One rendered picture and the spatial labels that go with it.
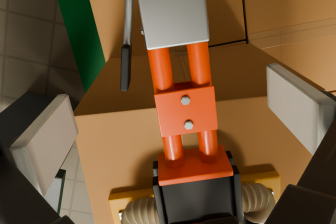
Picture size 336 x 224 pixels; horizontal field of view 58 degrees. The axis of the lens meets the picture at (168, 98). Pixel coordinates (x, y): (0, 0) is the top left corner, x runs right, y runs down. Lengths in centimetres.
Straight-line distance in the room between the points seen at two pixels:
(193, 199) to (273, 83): 21
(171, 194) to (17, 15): 126
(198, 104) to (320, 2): 67
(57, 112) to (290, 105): 13
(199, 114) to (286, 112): 15
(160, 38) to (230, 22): 58
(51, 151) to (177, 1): 18
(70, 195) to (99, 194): 126
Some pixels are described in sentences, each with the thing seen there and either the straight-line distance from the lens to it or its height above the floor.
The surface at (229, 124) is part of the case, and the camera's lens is 49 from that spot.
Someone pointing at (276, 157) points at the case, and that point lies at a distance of 55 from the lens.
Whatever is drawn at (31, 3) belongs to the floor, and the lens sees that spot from 148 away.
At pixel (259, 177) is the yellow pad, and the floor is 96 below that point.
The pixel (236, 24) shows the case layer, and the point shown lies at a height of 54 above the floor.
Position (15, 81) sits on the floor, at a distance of 159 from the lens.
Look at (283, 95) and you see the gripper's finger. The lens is 18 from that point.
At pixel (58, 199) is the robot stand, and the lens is 84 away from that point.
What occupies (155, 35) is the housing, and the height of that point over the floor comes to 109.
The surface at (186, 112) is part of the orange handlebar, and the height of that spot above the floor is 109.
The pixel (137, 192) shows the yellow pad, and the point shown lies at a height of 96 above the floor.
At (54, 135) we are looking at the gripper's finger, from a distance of 18.
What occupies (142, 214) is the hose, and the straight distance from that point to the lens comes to 47.
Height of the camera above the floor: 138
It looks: 70 degrees down
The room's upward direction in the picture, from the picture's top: 175 degrees clockwise
